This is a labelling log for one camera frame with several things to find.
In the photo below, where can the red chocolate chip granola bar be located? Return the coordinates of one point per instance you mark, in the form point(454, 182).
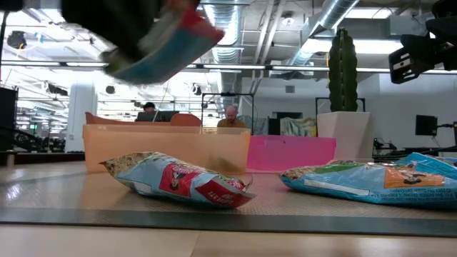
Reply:
point(171, 50)
point(171, 180)

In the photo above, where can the blue orange granola bar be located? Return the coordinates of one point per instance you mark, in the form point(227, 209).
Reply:
point(357, 185)

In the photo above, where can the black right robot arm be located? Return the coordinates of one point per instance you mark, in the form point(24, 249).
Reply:
point(444, 21)

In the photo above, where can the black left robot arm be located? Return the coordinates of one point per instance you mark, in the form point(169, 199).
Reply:
point(10, 4)

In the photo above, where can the round black ceiling device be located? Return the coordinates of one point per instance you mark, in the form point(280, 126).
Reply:
point(16, 40)
point(110, 90)

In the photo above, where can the black monitor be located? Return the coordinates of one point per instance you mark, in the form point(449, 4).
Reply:
point(426, 125)

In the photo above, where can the green cactus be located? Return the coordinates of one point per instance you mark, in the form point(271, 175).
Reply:
point(342, 71)

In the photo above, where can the long ceiling light strip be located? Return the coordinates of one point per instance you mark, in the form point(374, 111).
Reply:
point(35, 64)

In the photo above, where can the person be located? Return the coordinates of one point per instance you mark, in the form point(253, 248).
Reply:
point(149, 107)
point(232, 119)

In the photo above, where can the white building column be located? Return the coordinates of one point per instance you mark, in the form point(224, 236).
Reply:
point(81, 114)

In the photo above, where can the black equipment table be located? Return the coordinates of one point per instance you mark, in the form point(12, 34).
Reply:
point(383, 146)

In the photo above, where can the dark computer monitor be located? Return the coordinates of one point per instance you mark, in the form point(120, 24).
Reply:
point(157, 116)

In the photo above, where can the white planter pot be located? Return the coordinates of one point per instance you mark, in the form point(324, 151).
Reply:
point(342, 135)

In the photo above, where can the translucent orange bin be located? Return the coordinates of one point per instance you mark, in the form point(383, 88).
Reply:
point(143, 150)

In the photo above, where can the black panel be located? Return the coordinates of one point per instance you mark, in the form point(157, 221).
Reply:
point(8, 118)

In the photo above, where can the pale cloth cover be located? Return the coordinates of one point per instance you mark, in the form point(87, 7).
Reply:
point(296, 126)
point(257, 125)

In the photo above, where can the translucent pink bin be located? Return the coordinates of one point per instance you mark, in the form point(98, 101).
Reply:
point(285, 153)

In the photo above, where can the clear mat with black border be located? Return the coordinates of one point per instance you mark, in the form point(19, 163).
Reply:
point(107, 200)

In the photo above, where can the silver spiral ventilation duct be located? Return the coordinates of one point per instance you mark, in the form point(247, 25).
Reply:
point(225, 43)
point(332, 14)

